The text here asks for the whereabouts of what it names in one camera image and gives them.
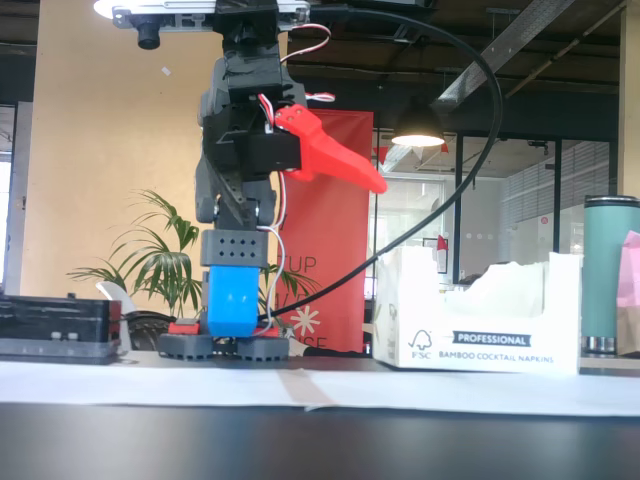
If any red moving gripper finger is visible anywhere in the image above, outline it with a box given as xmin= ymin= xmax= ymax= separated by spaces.
xmin=274 ymin=103 xmax=389 ymax=195

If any white paper sheet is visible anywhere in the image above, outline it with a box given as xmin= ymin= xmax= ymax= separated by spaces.
xmin=0 ymin=359 xmax=640 ymax=419

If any dark plant pot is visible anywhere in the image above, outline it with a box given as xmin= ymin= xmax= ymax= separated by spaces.
xmin=127 ymin=310 xmax=176 ymax=352

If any thick black USB cable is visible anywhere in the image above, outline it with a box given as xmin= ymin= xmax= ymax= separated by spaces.
xmin=259 ymin=2 xmax=504 ymax=326

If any black pendant lamp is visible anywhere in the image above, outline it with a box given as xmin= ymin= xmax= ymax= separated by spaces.
xmin=391 ymin=97 xmax=446 ymax=148

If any teal thermos flask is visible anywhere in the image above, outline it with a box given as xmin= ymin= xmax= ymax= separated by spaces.
xmin=581 ymin=194 xmax=640 ymax=355

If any white curved chair back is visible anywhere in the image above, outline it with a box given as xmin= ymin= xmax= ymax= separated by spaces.
xmin=94 ymin=280 xmax=134 ymax=351

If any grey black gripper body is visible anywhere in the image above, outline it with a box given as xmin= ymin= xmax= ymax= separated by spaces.
xmin=214 ymin=49 xmax=307 ymax=181

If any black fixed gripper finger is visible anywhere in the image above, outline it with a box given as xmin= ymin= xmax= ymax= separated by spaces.
xmin=212 ymin=159 xmax=254 ymax=229

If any white cardboard napkin box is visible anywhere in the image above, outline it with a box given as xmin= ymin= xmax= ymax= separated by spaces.
xmin=372 ymin=247 xmax=584 ymax=376

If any red standing banner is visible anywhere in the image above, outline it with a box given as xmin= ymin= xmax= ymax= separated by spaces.
xmin=277 ymin=108 xmax=375 ymax=354

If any red white servo wire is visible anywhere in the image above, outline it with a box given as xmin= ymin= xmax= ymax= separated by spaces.
xmin=257 ymin=22 xmax=337 ymax=135

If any black electronics case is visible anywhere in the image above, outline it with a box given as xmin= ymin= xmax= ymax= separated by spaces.
xmin=0 ymin=294 xmax=124 ymax=365

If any green palm plant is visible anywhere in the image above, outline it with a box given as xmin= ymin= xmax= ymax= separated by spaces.
xmin=67 ymin=188 xmax=321 ymax=321

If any pink paper bag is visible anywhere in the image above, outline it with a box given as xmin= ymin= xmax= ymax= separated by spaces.
xmin=616 ymin=230 xmax=640 ymax=311

